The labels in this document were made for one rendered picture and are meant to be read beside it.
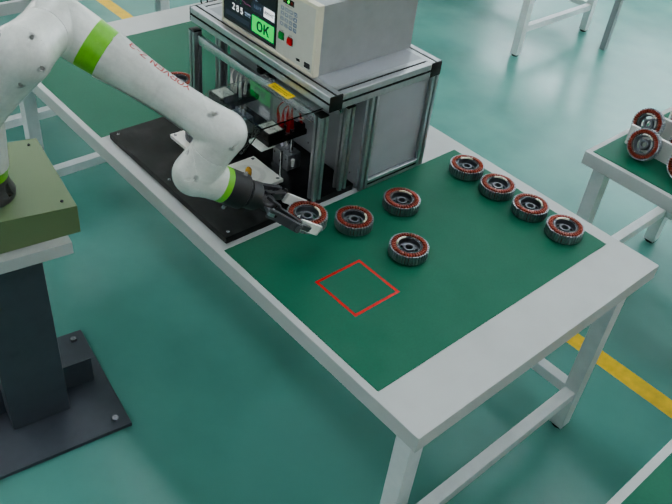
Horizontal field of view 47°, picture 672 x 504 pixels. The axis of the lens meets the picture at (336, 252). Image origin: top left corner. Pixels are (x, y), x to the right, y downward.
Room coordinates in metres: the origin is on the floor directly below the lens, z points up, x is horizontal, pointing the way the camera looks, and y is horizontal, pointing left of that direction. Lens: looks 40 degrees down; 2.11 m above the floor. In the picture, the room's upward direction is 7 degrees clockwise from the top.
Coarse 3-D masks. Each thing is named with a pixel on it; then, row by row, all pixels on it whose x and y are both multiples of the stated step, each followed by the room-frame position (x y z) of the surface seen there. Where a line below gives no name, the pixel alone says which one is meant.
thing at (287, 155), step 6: (276, 150) 2.02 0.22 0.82; (282, 150) 2.01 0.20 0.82; (288, 150) 2.01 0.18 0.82; (294, 150) 2.02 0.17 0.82; (276, 156) 2.02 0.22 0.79; (288, 156) 1.98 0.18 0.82; (294, 156) 1.99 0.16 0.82; (276, 162) 2.01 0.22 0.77; (288, 162) 1.98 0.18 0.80; (288, 168) 1.98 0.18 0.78; (294, 168) 2.00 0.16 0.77
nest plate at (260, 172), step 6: (252, 156) 2.02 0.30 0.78; (240, 162) 1.98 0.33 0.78; (246, 162) 1.98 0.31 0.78; (252, 162) 1.98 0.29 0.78; (258, 162) 1.99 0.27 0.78; (234, 168) 1.94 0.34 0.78; (240, 168) 1.94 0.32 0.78; (252, 168) 1.95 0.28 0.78; (258, 168) 1.96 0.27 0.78; (264, 168) 1.96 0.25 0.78; (252, 174) 1.92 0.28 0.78; (258, 174) 1.92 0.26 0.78; (264, 174) 1.93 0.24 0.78; (270, 174) 1.93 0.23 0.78; (276, 174) 1.94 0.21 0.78; (258, 180) 1.89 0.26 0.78; (264, 180) 1.90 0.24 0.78; (270, 180) 1.90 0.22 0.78; (276, 180) 1.90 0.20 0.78; (282, 180) 1.92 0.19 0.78
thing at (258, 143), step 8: (272, 128) 1.97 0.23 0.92; (280, 128) 1.97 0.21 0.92; (296, 128) 2.02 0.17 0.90; (304, 128) 2.03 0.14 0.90; (264, 136) 1.94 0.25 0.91; (272, 136) 1.94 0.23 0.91; (280, 136) 1.96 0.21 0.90; (288, 136) 1.98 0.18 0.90; (296, 136) 2.00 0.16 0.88; (256, 144) 1.93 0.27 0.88; (264, 144) 1.94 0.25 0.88; (272, 144) 1.93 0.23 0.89; (288, 144) 2.02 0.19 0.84
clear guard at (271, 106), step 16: (256, 80) 1.98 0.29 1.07; (272, 80) 1.99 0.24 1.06; (208, 96) 1.87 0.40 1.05; (224, 96) 1.86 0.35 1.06; (240, 96) 1.87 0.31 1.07; (256, 96) 1.88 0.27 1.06; (272, 96) 1.90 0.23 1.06; (304, 96) 1.92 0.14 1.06; (240, 112) 1.79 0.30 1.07; (256, 112) 1.80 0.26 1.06; (272, 112) 1.81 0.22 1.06; (288, 112) 1.82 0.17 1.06; (304, 112) 1.83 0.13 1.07; (256, 128) 1.73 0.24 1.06
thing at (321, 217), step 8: (288, 208) 1.65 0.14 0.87; (296, 208) 1.66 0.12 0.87; (304, 208) 1.67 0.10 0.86; (312, 208) 1.67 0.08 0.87; (320, 208) 1.67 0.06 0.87; (296, 216) 1.62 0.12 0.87; (304, 216) 1.63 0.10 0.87; (312, 216) 1.64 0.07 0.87; (320, 216) 1.64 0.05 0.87; (320, 224) 1.60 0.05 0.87
